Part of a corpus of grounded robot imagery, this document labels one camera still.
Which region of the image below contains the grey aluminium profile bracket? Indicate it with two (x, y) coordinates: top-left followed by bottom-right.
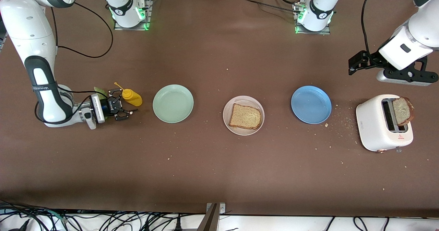
(197, 203), (227, 231)

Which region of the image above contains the yellow squeeze sauce bottle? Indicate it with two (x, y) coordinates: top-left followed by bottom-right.
(114, 82), (143, 107)

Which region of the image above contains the bread slice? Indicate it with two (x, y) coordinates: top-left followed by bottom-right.
(229, 103), (262, 129)
(392, 97), (415, 126)

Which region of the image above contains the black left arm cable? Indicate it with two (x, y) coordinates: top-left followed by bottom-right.
(361, 0), (378, 58)

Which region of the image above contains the pale green plate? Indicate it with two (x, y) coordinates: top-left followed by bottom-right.
(153, 84), (194, 124)

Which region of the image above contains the green lettuce leaf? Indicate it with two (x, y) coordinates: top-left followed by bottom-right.
(93, 86), (109, 122)

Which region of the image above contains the teal floor cable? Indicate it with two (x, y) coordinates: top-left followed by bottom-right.
(43, 209), (71, 223)

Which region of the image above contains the white toaster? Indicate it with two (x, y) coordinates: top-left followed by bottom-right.
(356, 94), (414, 153)

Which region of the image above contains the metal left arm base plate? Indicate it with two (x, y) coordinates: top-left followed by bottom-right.
(293, 3), (331, 35)

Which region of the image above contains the beige plate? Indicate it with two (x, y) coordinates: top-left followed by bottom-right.
(223, 95), (265, 136)

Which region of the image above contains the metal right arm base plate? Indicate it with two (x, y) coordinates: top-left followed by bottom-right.
(114, 0), (151, 31)

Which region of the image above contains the black cable on table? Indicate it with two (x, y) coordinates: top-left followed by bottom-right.
(245, 0), (302, 13)

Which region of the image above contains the blue plate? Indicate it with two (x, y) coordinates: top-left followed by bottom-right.
(291, 85), (332, 124)

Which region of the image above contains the black cable connector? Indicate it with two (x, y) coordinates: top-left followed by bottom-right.
(9, 219), (31, 231)

